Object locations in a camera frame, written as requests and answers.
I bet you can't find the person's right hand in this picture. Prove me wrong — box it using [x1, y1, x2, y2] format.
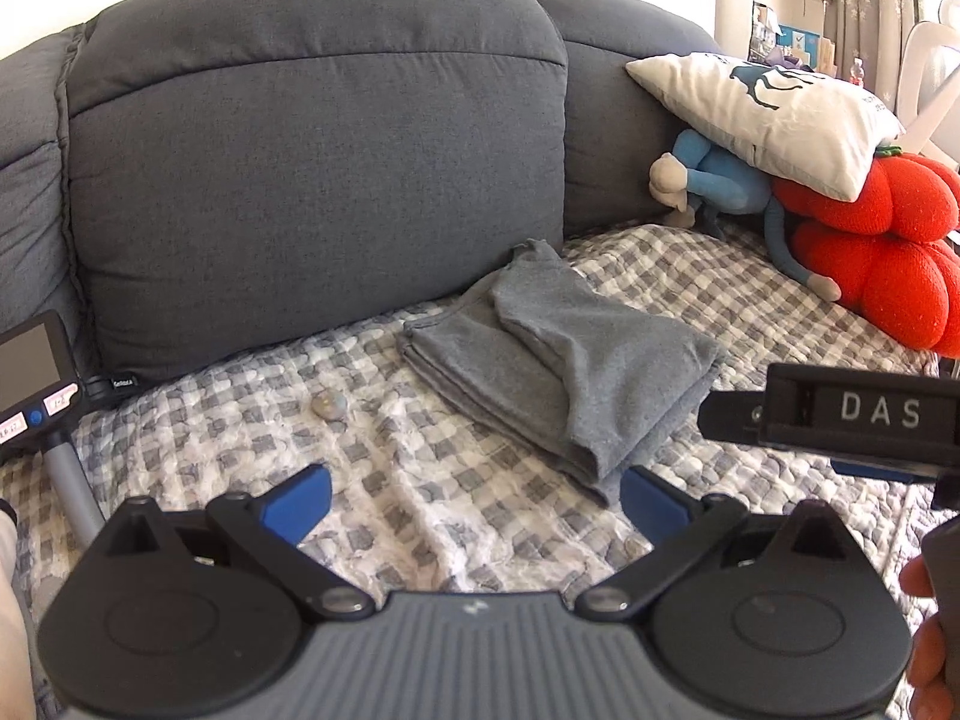
[900, 559, 960, 720]

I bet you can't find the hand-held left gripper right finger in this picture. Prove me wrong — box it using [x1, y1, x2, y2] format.
[576, 465, 871, 620]

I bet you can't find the grey star curtain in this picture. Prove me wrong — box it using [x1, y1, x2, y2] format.
[832, 0, 923, 91]

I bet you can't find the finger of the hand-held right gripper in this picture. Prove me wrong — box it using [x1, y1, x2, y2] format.
[697, 388, 766, 445]
[829, 459, 938, 485]

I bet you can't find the black handheld screen device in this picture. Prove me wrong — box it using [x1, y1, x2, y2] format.
[0, 309, 106, 541]

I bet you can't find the white printed pillow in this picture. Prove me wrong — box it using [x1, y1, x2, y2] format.
[625, 52, 905, 203]

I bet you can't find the dark grey sofa backrest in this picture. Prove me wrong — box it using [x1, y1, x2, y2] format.
[0, 0, 717, 421]

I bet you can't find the person's beige clothing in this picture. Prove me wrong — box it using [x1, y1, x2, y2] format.
[0, 502, 38, 720]

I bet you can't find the grey knit sweater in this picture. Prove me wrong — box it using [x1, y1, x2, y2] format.
[397, 238, 727, 507]

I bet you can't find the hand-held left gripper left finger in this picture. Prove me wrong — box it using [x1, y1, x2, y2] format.
[97, 463, 376, 622]

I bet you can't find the blue monkey plush toy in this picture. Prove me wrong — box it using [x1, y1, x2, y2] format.
[649, 129, 845, 305]

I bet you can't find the grey checked quilt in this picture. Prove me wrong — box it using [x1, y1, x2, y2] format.
[0, 221, 960, 720]

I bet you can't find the white mesh office chair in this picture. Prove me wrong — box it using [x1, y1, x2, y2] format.
[896, 0, 960, 166]

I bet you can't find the white bookshelf with books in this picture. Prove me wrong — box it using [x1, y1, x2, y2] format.
[746, 0, 841, 76]

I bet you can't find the red pumpkin plush cushion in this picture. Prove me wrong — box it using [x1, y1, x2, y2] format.
[772, 146, 960, 350]

